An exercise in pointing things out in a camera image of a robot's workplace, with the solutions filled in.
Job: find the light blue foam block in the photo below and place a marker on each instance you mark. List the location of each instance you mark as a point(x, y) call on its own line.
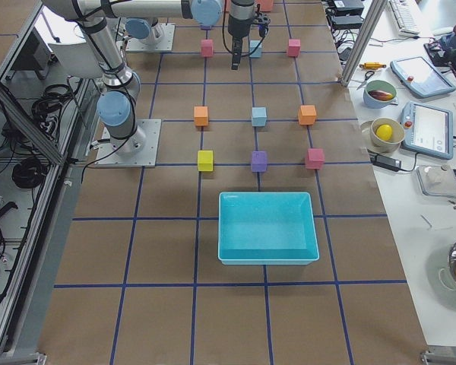
point(259, 116)
point(255, 49)

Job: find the upper teach pendant tablet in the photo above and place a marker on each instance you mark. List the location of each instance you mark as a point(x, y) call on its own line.
point(421, 77)

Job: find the yellow handled tool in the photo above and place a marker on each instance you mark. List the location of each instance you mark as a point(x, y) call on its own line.
point(372, 65)

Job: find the orange foam block near arm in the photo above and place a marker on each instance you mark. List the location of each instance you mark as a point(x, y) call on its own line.
point(201, 116)

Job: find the clear plastic container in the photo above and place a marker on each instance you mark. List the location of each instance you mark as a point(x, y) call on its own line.
point(438, 181)

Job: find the teach pendant tablet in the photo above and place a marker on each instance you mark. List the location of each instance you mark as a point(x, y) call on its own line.
point(421, 77)
point(428, 130)

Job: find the yellow foam block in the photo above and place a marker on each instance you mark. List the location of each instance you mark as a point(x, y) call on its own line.
point(205, 161)

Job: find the scissors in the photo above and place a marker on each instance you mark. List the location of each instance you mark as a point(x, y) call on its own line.
point(367, 76)

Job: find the white keyboard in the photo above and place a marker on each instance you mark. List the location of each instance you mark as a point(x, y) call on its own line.
point(403, 18)

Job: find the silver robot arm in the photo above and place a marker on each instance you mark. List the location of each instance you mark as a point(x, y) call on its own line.
point(146, 32)
point(116, 108)

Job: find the black power adapter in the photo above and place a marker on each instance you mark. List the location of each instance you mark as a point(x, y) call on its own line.
point(385, 162)

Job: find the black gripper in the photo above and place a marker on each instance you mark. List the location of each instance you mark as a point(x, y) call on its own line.
point(239, 23)

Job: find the aluminium frame post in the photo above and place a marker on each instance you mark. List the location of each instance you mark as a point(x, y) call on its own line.
point(369, 23)

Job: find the turquoise plastic tray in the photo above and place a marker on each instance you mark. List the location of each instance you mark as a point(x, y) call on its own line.
point(266, 228)

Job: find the blue bowl with food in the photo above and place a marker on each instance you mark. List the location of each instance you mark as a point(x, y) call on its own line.
point(378, 94)

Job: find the pink foam block near tray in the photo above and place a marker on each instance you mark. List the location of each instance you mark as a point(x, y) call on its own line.
point(314, 158)

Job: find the orange foam block far side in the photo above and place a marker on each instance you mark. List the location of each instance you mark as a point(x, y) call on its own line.
point(307, 115)

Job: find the lower teach pendant tablet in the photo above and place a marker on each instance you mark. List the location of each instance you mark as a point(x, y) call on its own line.
point(428, 130)

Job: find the yellow lemon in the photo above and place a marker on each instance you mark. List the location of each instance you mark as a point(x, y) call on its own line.
point(384, 132)

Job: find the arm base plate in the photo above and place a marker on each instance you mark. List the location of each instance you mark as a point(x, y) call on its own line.
point(140, 150)
point(165, 45)

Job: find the beige bowl with lemon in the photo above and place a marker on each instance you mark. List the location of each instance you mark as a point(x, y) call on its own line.
point(397, 137)

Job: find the pink foam block far corner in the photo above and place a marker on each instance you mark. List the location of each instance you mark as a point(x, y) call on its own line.
point(293, 47)

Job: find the pink foam block centre row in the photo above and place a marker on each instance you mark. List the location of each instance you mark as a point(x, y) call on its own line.
point(207, 48)

